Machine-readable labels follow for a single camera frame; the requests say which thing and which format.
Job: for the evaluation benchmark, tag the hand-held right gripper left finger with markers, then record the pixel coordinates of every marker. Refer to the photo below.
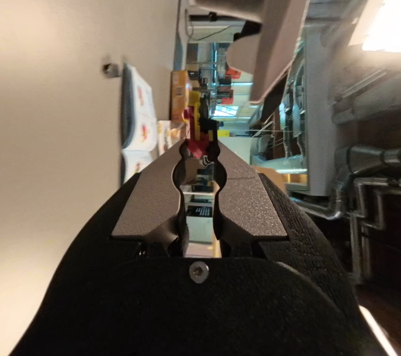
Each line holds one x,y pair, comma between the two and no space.
147,199

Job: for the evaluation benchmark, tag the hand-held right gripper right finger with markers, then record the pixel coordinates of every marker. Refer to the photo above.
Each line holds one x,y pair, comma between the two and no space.
250,205

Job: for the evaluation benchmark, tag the red yellow lego model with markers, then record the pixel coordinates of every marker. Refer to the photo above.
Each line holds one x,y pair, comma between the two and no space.
200,133

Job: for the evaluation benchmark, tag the closed lego leaflet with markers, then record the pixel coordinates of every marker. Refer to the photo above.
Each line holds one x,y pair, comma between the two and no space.
164,139

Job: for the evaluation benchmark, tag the open lego instruction booklet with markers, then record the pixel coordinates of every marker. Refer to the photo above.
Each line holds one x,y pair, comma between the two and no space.
142,111

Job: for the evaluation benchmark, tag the red storage bin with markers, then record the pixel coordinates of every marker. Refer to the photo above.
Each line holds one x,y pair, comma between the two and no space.
232,73
226,96

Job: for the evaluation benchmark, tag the yellow plastic bin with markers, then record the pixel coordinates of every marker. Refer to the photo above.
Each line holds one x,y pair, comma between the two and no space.
180,92

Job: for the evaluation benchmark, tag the metal ceiling pipes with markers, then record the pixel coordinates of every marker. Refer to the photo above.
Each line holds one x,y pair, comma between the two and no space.
366,174

